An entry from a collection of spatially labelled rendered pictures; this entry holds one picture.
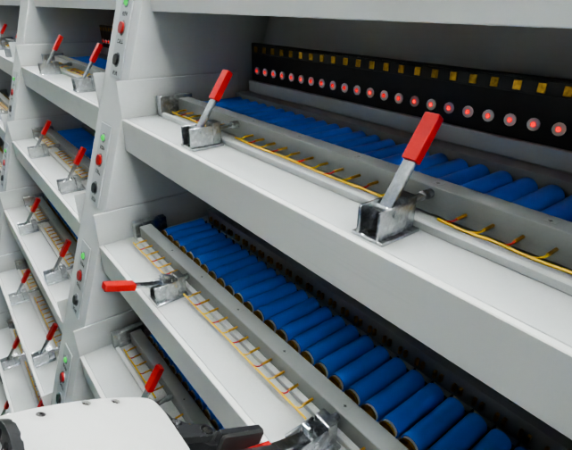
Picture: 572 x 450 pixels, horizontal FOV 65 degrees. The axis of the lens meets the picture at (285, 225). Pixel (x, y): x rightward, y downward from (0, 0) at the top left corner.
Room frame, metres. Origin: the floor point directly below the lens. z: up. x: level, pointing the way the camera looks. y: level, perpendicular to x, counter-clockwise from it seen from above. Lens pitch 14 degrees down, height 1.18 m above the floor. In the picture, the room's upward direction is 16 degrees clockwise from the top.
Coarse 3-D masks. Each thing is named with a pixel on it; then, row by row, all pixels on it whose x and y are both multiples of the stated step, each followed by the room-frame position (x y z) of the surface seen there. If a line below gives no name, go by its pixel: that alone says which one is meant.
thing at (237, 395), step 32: (96, 224) 0.61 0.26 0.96; (128, 224) 0.64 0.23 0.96; (160, 224) 0.65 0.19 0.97; (128, 256) 0.59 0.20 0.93; (256, 256) 0.60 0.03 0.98; (160, 320) 0.46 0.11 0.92; (192, 320) 0.46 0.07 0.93; (192, 352) 0.41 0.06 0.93; (224, 352) 0.41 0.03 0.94; (192, 384) 0.41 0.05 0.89; (224, 384) 0.37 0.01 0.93; (256, 384) 0.37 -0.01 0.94; (224, 416) 0.36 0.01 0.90; (256, 416) 0.34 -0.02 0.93; (288, 416) 0.34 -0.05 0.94
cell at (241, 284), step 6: (264, 270) 0.54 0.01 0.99; (270, 270) 0.54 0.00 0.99; (252, 276) 0.52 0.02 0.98; (258, 276) 0.52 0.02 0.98; (264, 276) 0.52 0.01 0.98; (270, 276) 0.53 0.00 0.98; (234, 282) 0.50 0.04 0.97; (240, 282) 0.50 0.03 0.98; (246, 282) 0.51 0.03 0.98; (252, 282) 0.51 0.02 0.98; (258, 282) 0.52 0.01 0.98; (234, 288) 0.50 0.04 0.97; (240, 288) 0.50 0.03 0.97; (234, 294) 0.50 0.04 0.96
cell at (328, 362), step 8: (368, 336) 0.42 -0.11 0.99; (352, 344) 0.41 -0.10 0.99; (360, 344) 0.41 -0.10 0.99; (368, 344) 0.41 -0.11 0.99; (336, 352) 0.40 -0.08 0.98; (344, 352) 0.40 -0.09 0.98; (352, 352) 0.40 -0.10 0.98; (360, 352) 0.40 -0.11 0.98; (320, 360) 0.38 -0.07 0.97; (328, 360) 0.38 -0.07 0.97; (336, 360) 0.39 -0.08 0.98; (344, 360) 0.39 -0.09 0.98; (352, 360) 0.40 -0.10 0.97; (328, 368) 0.38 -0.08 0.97; (336, 368) 0.38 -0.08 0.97; (328, 376) 0.38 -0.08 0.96
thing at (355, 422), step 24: (144, 240) 0.61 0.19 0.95; (168, 240) 0.59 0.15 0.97; (168, 264) 0.55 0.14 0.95; (192, 264) 0.53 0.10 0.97; (216, 288) 0.48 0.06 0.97; (240, 312) 0.44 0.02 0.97; (264, 336) 0.41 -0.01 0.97; (288, 360) 0.38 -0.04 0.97; (312, 384) 0.35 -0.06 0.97; (336, 408) 0.32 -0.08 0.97; (360, 408) 0.33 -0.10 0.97; (360, 432) 0.30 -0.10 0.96; (384, 432) 0.30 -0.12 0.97
